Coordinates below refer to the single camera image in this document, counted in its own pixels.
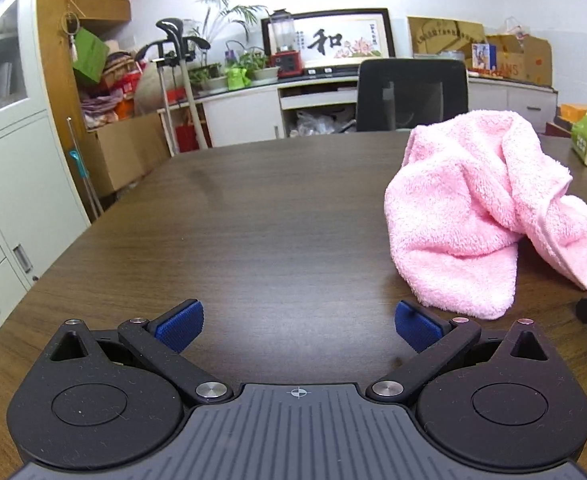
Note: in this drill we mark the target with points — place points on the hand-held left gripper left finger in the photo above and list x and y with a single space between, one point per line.
181 329

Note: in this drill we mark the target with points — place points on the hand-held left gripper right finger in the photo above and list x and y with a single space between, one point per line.
414 327

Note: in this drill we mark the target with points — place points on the pink towel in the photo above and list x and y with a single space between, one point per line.
466 210

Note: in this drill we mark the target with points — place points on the large brown cardboard box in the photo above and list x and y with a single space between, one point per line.
128 152

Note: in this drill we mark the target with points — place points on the mop with teal clip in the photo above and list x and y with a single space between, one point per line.
81 170

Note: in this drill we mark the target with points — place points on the red paper bag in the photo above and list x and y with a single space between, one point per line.
187 137

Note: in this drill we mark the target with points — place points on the orange box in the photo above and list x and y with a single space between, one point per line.
571 112

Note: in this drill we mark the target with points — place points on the white low sideboard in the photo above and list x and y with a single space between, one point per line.
243 115

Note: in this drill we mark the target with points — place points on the clear plastic bag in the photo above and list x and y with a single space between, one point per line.
314 122

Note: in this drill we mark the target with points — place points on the black office chair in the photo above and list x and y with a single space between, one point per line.
412 95

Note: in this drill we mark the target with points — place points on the grey metal filing cabinet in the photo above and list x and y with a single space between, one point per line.
8 170

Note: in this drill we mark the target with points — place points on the open cardboard box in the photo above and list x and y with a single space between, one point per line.
528 62

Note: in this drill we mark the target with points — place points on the small potted green plant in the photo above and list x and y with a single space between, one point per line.
253 62

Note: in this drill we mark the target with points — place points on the small printed picture box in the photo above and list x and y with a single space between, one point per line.
483 57

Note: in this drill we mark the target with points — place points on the green paper bag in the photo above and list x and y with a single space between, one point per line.
89 55

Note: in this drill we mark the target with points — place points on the red blender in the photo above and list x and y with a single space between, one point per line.
287 55

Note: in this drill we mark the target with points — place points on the flat cardboard sheet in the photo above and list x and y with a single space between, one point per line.
443 35

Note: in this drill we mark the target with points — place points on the framed calligraphy picture with flowers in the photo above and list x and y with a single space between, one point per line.
341 40

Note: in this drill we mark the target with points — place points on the tall potted palm plant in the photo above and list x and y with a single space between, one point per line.
221 20

